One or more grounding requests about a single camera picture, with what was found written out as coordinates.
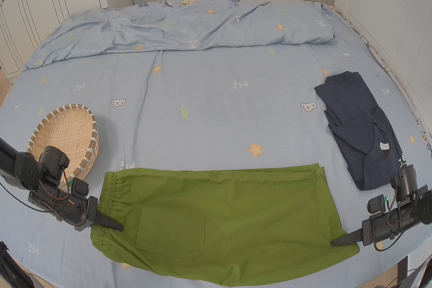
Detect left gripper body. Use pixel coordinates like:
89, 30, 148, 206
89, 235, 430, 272
29, 190, 99, 233

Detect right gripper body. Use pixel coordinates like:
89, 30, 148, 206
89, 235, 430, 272
361, 209, 410, 247

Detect green shorts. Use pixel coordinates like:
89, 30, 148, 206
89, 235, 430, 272
90, 163, 360, 287

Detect round woven basket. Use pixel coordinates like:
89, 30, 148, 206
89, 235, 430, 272
27, 104, 101, 183

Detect bed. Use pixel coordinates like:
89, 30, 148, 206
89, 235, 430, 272
0, 0, 432, 288

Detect dark blue T-shirt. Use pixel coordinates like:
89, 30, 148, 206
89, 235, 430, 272
314, 71, 408, 191

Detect pale blue quilt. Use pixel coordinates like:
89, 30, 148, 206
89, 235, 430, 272
22, 0, 338, 70

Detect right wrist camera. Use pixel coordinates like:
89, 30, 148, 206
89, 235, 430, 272
367, 195, 387, 215

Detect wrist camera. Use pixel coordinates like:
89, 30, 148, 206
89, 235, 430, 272
367, 195, 387, 215
69, 178, 89, 200

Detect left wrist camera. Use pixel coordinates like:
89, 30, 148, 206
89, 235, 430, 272
69, 178, 89, 200

